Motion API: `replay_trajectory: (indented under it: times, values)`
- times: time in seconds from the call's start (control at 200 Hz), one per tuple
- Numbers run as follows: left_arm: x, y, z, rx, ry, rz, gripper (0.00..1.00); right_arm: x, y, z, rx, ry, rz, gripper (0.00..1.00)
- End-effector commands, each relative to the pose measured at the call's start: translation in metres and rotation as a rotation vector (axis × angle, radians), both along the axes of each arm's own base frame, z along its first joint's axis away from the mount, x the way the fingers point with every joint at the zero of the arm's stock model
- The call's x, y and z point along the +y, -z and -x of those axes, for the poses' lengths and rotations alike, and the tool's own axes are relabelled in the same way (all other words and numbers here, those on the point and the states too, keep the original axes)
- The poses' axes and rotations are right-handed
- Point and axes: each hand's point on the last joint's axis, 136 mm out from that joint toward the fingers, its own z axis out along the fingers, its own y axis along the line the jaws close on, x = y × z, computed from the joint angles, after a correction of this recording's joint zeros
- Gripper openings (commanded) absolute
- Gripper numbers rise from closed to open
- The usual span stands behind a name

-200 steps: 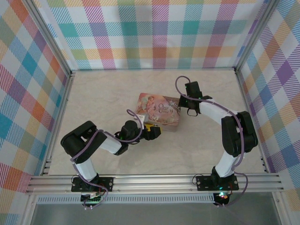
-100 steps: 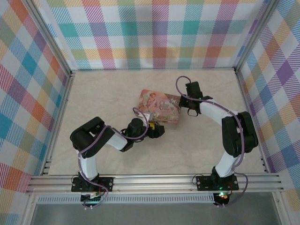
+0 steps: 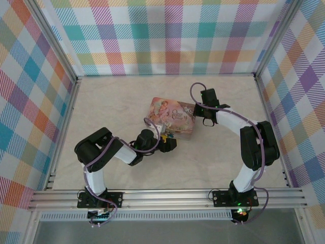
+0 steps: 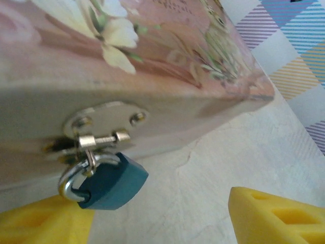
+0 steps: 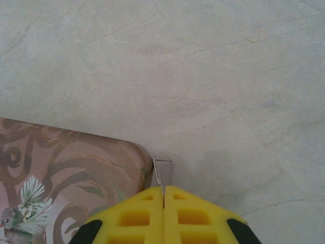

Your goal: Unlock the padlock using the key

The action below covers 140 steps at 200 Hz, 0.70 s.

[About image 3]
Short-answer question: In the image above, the pink illustrated tin box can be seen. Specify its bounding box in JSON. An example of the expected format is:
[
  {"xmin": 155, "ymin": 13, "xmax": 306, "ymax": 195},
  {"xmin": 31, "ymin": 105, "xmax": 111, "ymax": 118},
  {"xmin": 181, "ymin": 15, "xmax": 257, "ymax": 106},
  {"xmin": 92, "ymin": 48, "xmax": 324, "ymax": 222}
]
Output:
[{"xmin": 144, "ymin": 96, "xmax": 197, "ymax": 141}]

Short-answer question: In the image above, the long aluminium mounting rail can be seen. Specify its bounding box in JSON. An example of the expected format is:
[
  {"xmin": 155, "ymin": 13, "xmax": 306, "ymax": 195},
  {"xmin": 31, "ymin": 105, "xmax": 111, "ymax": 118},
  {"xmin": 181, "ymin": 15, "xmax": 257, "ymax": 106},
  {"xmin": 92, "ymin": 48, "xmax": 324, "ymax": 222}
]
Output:
[{"xmin": 27, "ymin": 187, "xmax": 308, "ymax": 211}]

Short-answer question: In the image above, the aluminium side rail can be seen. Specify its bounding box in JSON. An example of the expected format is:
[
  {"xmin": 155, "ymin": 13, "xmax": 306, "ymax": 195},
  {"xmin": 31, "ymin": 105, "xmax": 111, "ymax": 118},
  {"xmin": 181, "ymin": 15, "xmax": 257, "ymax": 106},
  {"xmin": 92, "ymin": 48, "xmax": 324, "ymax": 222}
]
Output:
[
  {"xmin": 253, "ymin": 75, "xmax": 293, "ymax": 189},
  {"xmin": 43, "ymin": 77, "xmax": 82, "ymax": 191}
]

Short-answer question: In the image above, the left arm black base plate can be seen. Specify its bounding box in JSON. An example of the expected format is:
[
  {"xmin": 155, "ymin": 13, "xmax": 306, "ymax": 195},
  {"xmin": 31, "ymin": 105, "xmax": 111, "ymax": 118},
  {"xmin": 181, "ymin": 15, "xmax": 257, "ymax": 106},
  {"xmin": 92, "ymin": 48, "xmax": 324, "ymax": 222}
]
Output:
[{"xmin": 77, "ymin": 192, "xmax": 124, "ymax": 209}]

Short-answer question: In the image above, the white slotted cable duct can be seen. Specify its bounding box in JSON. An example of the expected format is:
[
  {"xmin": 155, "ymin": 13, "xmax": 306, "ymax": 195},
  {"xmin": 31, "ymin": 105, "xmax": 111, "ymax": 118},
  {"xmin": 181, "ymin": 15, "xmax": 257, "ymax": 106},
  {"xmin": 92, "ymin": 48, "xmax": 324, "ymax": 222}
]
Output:
[{"xmin": 39, "ymin": 209, "xmax": 234, "ymax": 221}]

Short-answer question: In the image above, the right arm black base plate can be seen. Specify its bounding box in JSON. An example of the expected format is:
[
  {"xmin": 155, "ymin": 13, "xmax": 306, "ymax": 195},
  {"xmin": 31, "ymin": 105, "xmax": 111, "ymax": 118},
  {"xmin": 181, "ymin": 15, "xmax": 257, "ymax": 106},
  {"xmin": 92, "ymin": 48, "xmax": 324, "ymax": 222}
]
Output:
[{"xmin": 212, "ymin": 190, "xmax": 259, "ymax": 207}]

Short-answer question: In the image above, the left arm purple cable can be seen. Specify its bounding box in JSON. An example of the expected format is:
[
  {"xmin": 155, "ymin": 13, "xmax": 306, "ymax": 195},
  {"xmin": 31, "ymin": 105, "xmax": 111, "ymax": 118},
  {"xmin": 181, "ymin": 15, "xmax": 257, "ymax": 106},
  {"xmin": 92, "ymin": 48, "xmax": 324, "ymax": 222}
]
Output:
[{"xmin": 83, "ymin": 116, "xmax": 167, "ymax": 228}]

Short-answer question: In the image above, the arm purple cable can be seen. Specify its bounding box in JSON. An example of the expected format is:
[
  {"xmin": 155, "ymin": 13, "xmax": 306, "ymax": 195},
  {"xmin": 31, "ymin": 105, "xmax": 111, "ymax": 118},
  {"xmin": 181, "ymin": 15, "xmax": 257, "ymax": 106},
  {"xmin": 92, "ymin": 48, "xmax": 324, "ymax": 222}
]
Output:
[
  {"xmin": 83, "ymin": 116, "xmax": 167, "ymax": 228},
  {"xmin": 189, "ymin": 82, "xmax": 270, "ymax": 226}
]

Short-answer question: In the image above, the aluminium frame post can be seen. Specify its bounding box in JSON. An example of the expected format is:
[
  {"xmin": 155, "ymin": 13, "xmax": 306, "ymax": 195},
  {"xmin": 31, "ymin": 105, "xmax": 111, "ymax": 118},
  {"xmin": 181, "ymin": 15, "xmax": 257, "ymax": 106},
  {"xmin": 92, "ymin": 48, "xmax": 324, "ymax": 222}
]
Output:
[
  {"xmin": 25, "ymin": 0, "xmax": 82, "ymax": 87},
  {"xmin": 252, "ymin": 0, "xmax": 305, "ymax": 79}
]

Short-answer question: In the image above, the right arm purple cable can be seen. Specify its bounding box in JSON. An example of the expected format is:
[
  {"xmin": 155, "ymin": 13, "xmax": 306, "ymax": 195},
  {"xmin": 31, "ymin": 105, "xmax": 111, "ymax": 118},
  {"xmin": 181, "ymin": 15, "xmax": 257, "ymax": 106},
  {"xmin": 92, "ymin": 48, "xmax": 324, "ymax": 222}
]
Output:
[{"xmin": 189, "ymin": 82, "xmax": 270, "ymax": 226}]

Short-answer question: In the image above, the aluminium frame leg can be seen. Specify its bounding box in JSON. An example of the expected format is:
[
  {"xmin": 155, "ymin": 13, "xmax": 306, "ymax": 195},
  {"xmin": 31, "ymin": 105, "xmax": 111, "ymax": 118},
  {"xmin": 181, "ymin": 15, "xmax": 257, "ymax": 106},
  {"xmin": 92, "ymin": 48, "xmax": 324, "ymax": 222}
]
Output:
[
  {"xmin": 24, "ymin": 210, "xmax": 41, "ymax": 244},
  {"xmin": 296, "ymin": 208, "xmax": 315, "ymax": 244}
]

